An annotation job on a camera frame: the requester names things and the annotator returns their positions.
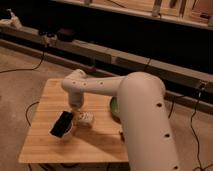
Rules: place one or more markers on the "black box on ledge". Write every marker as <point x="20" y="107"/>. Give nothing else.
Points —
<point x="65" y="35"/>

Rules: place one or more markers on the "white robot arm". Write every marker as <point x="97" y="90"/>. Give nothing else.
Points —
<point x="143" y="115"/>

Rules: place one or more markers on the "black phone in white cup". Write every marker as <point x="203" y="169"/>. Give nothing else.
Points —
<point x="62" y="125"/>

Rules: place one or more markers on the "white object on ledge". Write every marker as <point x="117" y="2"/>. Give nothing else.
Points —
<point x="13" y="21"/>

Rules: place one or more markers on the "wooden table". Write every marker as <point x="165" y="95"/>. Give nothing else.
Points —
<point x="101" y="143"/>

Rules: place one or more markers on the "green bowl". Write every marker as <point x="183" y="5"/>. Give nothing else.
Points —
<point x="114" y="109"/>

